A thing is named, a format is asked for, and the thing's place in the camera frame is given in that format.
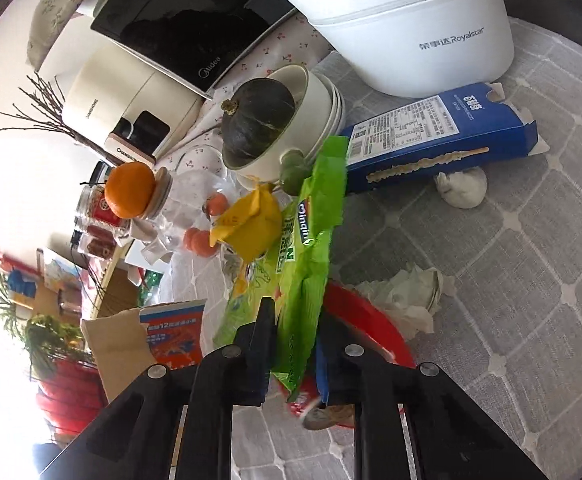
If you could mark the green printed packet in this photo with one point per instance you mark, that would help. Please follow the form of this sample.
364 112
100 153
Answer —
150 280

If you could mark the green lime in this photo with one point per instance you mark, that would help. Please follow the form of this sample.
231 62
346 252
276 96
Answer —
293 172

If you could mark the white electric cooking pot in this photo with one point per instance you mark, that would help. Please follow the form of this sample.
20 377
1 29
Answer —
396 20

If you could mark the white tissue wad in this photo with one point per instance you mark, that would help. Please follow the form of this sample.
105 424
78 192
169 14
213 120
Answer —
463 190

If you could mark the cream ceramic bowl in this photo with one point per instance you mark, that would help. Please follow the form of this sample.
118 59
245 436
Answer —
311 105

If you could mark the yellow wrapper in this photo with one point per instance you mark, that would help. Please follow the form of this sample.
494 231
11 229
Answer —
251 225

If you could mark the cream air fryer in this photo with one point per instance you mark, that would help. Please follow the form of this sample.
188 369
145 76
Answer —
111 95

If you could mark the blue biscuit stick box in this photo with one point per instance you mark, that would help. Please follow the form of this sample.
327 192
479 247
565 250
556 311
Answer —
471 150

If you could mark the floral cloth cover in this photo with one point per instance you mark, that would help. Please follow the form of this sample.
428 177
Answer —
56 5

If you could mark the glass jar with wooden lid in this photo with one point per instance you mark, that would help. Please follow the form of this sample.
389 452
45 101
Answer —
181 200

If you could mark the torn brown cardboard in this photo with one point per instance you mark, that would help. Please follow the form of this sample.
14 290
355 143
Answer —
116 350

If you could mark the black microwave oven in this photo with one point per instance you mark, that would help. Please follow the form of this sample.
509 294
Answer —
181 20

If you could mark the glass jar with red label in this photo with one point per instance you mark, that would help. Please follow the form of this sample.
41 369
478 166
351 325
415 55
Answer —
101 212

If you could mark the dark green pumpkin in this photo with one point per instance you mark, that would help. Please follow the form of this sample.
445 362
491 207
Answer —
256 115

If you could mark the small red-orange fruit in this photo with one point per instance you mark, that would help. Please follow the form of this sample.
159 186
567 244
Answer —
192 238
217 205
207 245

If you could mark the white tissue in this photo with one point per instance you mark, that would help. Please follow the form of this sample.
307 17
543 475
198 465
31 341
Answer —
406 300

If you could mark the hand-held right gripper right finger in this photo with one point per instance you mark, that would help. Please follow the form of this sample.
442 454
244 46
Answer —
323 380

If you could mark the glass vase with dry branches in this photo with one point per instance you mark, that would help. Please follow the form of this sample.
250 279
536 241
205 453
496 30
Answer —
87 141

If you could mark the green leafy plant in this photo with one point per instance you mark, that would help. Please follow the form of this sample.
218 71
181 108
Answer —
51 340

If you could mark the green snack bag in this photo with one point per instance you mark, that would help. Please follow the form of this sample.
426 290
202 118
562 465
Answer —
301 270

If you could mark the blue red printed carton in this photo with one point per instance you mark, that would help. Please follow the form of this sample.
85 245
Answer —
173 332

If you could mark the grey checked tablecloth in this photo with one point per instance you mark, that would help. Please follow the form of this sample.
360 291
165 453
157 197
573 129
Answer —
521 260

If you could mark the white bowl stack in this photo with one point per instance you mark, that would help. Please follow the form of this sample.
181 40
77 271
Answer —
340 110

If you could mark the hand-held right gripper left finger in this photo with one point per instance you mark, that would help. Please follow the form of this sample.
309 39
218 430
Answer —
258 360

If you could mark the glass jar with red contents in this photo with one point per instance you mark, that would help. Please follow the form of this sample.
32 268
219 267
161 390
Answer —
93 245

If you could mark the red plastic bowl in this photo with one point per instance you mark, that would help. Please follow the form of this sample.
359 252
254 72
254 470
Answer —
366 325

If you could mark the large orange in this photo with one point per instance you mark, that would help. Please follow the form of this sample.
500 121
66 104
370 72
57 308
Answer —
128 190

